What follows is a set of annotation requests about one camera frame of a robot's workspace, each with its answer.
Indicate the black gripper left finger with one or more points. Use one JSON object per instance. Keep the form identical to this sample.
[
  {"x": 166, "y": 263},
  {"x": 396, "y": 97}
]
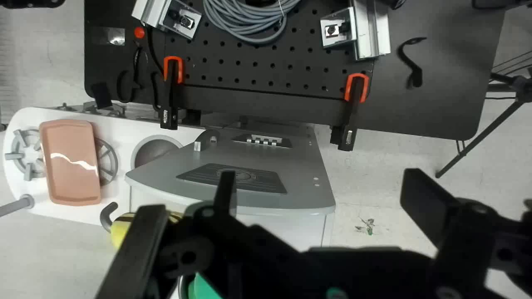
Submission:
[{"x": 133, "y": 255}]

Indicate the white toy kitchen cupboard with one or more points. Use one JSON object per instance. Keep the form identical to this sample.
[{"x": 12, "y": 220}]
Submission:
[{"x": 299, "y": 167}]

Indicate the black foam block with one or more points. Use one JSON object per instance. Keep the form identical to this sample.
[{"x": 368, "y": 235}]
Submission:
[{"x": 102, "y": 95}]

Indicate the silver label plate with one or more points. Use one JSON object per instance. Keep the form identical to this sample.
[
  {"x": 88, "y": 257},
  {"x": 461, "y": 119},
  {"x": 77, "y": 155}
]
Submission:
[{"x": 115, "y": 36}]

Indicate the green round plushy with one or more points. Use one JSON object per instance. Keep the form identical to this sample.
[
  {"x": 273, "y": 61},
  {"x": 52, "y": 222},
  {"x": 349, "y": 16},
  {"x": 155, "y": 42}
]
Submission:
[{"x": 200, "y": 290}]

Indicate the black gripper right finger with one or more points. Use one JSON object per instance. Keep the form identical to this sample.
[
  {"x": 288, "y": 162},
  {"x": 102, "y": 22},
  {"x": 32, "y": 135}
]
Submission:
[{"x": 437, "y": 222}]

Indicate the yellow striped plush sponge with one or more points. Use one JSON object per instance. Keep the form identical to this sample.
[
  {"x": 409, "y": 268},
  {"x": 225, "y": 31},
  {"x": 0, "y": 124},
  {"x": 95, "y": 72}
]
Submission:
[{"x": 118, "y": 233}]

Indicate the grey toy stove burner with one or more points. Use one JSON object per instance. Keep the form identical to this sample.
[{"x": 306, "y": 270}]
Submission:
[{"x": 22, "y": 155}]

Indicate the pink plastic tray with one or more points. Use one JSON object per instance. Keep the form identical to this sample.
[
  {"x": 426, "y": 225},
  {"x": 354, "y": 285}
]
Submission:
[{"x": 68, "y": 167}]

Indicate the grey toy faucet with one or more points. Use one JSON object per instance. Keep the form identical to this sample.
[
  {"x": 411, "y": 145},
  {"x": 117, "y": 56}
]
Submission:
[{"x": 105, "y": 215}]

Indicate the aluminium extrusion with bracket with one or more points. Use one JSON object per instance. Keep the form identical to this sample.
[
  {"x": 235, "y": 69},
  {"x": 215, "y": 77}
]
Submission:
[
  {"x": 158, "y": 12},
  {"x": 368, "y": 34}
]

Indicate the black tripod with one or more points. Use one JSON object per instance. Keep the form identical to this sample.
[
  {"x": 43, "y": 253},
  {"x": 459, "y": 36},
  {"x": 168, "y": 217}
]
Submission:
[{"x": 487, "y": 129}]

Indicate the black perforated work table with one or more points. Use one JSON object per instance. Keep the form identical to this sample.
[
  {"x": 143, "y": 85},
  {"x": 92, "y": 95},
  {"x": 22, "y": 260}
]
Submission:
[{"x": 276, "y": 72}]

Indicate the red round button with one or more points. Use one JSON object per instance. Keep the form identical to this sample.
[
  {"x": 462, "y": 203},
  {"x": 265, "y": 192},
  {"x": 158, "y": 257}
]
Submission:
[{"x": 138, "y": 34}]

